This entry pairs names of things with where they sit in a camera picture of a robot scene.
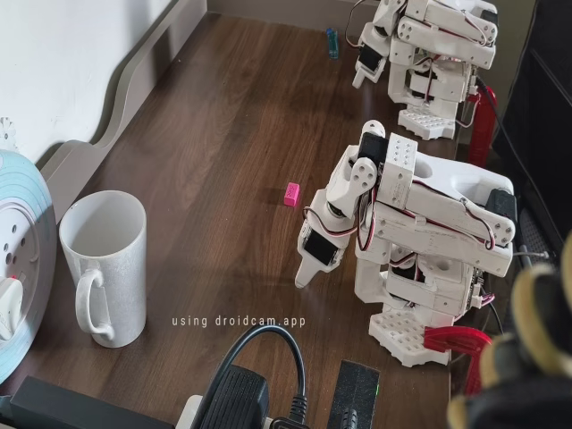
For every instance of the red clamp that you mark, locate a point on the red clamp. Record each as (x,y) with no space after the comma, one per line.
(456,337)
(482,129)

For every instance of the flat black box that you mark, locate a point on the flat black box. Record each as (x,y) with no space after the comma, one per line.
(67,409)

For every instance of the white leader gripper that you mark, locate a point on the white leader gripper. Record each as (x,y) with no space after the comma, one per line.
(369,59)

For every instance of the white ceramic mug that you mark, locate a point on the white ceramic mug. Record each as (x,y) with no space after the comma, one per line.
(111,277)

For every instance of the black power adapter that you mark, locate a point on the black power adapter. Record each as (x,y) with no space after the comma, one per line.
(237,395)

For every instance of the blue lighter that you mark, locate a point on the blue lighter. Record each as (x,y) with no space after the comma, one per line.
(332,44)

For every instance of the white follower robot arm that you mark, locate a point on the white follower robot arm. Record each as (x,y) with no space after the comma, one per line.
(447,232)

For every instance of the white power strip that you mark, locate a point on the white power strip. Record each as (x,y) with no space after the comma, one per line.
(190,413)

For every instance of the black block with green light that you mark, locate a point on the black block with green light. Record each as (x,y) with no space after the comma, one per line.
(355,393)

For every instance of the small pink block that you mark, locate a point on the small pink block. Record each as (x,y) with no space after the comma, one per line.
(291,194)

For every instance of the white plug with red light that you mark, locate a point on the white plug with red light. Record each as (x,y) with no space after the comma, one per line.
(9,299)

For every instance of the black cabinet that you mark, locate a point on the black cabinet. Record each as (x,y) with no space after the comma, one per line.
(549,111)

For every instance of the blurry yellow black object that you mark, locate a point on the blurry yellow black object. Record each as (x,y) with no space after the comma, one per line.
(532,313)

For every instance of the grey wavy wooden panel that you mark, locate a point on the grey wavy wooden panel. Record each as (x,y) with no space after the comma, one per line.
(143,62)

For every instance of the white follower gripper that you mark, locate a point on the white follower gripper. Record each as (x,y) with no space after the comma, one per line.
(318,245)

